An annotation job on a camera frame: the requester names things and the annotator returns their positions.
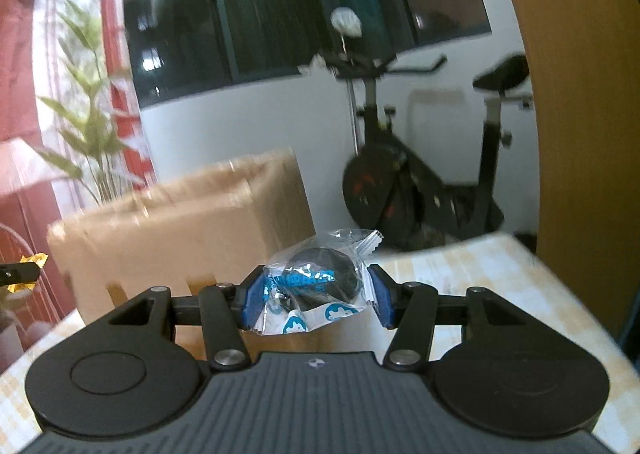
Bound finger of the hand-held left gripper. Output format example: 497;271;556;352
0;264;40;285

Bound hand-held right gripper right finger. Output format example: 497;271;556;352
367;264;532;372

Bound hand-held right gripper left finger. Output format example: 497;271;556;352
107;273;267;372

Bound gold snack wrapper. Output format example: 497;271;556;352
9;253;49;293

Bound clear cookie packet blue print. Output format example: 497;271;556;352
249;228;384;337

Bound brown cardboard box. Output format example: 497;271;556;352
47;148;317;362

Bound black exercise bike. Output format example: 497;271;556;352
297;52;535;253

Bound checked floral tablecloth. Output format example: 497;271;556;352
0;231;633;454

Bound green leafy plant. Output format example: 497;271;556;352
34;0;153;215

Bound red white curtain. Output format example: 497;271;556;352
30;0;161;239

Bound wooden door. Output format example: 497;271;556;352
486;0;640;352

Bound dark glass window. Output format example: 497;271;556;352
121;0;493;110

